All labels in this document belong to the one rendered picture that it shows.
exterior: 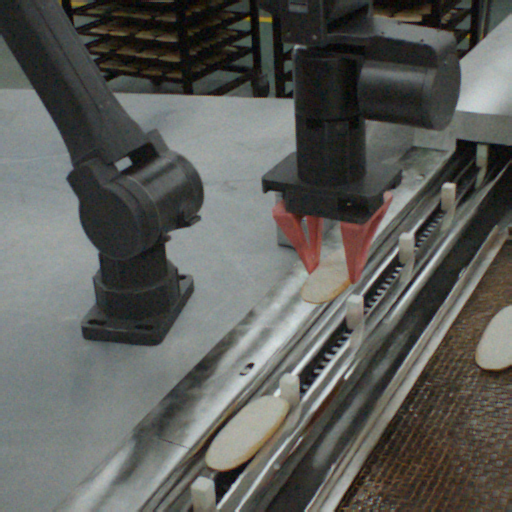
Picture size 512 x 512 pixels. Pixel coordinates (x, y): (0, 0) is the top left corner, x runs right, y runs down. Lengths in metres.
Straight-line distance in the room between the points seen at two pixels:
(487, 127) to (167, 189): 0.48
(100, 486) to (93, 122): 0.34
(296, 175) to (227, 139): 0.65
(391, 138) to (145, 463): 0.79
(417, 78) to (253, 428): 0.30
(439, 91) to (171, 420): 0.33
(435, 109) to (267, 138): 0.74
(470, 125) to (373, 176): 0.47
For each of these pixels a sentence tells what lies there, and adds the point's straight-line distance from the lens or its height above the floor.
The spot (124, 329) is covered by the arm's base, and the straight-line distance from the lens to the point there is 0.94.
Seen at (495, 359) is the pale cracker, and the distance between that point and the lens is 0.76.
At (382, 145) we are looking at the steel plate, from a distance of 1.38.
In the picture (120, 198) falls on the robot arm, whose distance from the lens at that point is 0.87.
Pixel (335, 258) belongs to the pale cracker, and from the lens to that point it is 0.84.
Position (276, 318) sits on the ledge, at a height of 0.86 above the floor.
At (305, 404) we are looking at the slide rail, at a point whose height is 0.85.
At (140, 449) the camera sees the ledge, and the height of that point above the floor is 0.86.
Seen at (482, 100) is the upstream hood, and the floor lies 0.92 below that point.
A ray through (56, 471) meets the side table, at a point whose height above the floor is 0.82.
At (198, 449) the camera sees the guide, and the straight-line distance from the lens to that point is 0.75.
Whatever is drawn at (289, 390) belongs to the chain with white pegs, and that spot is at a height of 0.86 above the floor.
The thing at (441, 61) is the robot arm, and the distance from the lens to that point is 0.70.
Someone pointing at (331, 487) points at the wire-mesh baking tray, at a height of 0.89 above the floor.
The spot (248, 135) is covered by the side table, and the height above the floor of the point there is 0.82.
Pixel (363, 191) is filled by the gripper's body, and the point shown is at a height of 1.02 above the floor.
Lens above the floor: 1.33
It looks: 28 degrees down
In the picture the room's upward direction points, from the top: 4 degrees counter-clockwise
